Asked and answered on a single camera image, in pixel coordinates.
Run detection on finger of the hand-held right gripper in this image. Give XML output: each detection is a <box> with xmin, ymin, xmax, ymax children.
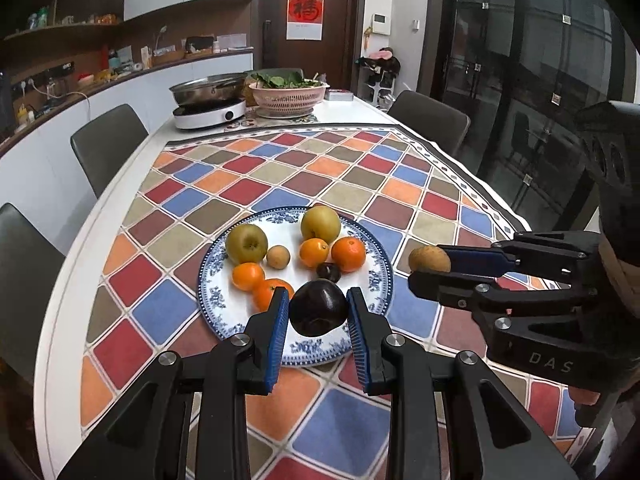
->
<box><xmin>437</xmin><ymin>232</ymin><xmax>601</xmax><ymax>281</ymax></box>
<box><xmin>408</xmin><ymin>270</ymin><xmax>597</xmax><ymax>319</ymax></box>

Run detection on red wall poster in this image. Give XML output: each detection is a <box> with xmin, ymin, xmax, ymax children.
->
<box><xmin>286</xmin><ymin>0</ymin><xmax>325</xmax><ymax>41</ymax></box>

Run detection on dark glass cabinet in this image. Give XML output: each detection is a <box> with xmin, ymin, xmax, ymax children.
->
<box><xmin>435</xmin><ymin>0</ymin><xmax>640</xmax><ymax>231</ymax></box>

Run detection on black countertop appliance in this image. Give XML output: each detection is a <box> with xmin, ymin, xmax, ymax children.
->
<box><xmin>0</xmin><ymin>71</ymin><xmax>16</xmax><ymax>133</ymax></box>

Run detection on yellow-green apple top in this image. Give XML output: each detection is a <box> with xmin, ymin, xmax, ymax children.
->
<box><xmin>300</xmin><ymin>205</ymin><xmax>342</xmax><ymax>242</ymax></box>

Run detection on grey dining chair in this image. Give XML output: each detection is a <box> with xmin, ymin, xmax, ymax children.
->
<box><xmin>70</xmin><ymin>104</ymin><xmax>150</xmax><ymax>198</ymax></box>
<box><xmin>387</xmin><ymin>90</ymin><xmax>472</xmax><ymax>156</ymax></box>
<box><xmin>0</xmin><ymin>202</ymin><xmax>67</xmax><ymax>376</ymax></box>

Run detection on green apple left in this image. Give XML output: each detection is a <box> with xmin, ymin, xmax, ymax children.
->
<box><xmin>225</xmin><ymin>224</ymin><xmax>268</xmax><ymax>265</ymax></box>

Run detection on pile of clothes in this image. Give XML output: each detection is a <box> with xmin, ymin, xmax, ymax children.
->
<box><xmin>360</xmin><ymin>47</ymin><xmax>401</xmax><ymax>73</ymax></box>

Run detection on small orange tangerine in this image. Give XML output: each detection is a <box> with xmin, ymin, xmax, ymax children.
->
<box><xmin>299</xmin><ymin>238</ymin><xmax>331</xmax><ymax>269</ymax></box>
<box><xmin>231</xmin><ymin>262</ymin><xmax>266</xmax><ymax>292</ymax></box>
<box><xmin>331</xmin><ymin>236</ymin><xmax>367</xmax><ymax>273</ymax></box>

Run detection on white curved counter cabinet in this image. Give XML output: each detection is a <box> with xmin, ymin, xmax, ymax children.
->
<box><xmin>0</xmin><ymin>50</ymin><xmax>256</xmax><ymax>261</ymax></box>

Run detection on pink plastic basket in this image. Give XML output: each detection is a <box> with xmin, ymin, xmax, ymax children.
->
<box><xmin>248</xmin><ymin>81</ymin><xmax>330</xmax><ymax>117</ymax></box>

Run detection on large orange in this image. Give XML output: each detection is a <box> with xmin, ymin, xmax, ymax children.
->
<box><xmin>251</xmin><ymin>278</ymin><xmax>296</xmax><ymax>312</ymax></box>

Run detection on small tan round fruit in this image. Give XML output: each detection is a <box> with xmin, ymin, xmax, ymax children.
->
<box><xmin>408</xmin><ymin>246</ymin><xmax>452</xmax><ymax>275</ymax></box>
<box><xmin>266</xmin><ymin>245</ymin><xmax>292</xmax><ymax>271</ymax></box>

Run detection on green leafy vegetables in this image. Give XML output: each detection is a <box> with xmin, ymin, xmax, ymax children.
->
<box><xmin>250</xmin><ymin>70</ymin><xmax>326</xmax><ymax>90</ymax></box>

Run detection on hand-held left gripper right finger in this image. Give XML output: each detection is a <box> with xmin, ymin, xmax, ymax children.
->
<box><xmin>346</xmin><ymin>286</ymin><xmax>580</xmax><ymax>480</ymax></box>

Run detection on blue-rimmed white oval plate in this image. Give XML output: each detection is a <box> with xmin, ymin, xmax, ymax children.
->
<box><xmin>196</xmin><ymin>206</ymin><xmax>394</xmax><ymax>367</ymax></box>

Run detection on brown wooden door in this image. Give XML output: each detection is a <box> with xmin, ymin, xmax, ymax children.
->
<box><xmin>255</xmin><ymin>0</ymin><xmax>361</xmax><ymax>96</ymax></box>

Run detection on white shoe rack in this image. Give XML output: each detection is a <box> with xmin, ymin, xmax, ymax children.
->
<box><xmin>362</xmin><ymin>67</ymin><xmax>396</xmax><ymax>108</ymax></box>

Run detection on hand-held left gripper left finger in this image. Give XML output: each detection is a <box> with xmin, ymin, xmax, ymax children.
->
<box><xmin>57</xmin><ymin>287</ymin><xmax>292</xmax><ymax>480</ymax></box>

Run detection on stainless steel pan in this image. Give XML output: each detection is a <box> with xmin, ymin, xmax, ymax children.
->
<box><xmin>169</xmin><ymin>74</ymin><xmax>251</xmax><ymax>107</ymax></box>

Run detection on colourful checkered tablecloth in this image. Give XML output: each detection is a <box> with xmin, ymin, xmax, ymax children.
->
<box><xmin>80</xmin><ymin>125</ymin><xmax>601</xmax><ymax>480</ymax></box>

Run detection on white induction cooker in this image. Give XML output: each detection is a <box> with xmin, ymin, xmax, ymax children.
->
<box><xmin>172</xmin><ymin>98</ymin><xmax>247</xmax><ymax>131</ymax></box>

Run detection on person's right hand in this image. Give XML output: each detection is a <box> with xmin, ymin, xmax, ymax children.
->
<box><xmin>567</xmin><ymin>385</ymin><xmax>601</xmax><ymax>407</ymax></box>

